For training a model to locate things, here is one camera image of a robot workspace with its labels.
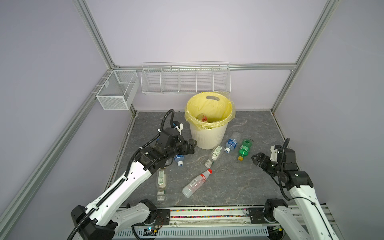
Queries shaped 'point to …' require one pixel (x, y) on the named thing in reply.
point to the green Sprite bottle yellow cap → (244, 148)
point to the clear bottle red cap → (192, 187)
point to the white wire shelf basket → (185, 77)
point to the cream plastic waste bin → (209, 139)
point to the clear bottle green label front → (161, 180)
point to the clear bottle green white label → (215, 154)
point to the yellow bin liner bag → (209, 110)
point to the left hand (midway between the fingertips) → (188, 144)
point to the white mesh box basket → (120, 91)
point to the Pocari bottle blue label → (179, 159)
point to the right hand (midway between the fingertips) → (258, 161)
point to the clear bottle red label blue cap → (203, 117)
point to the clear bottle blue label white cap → (232, 143)
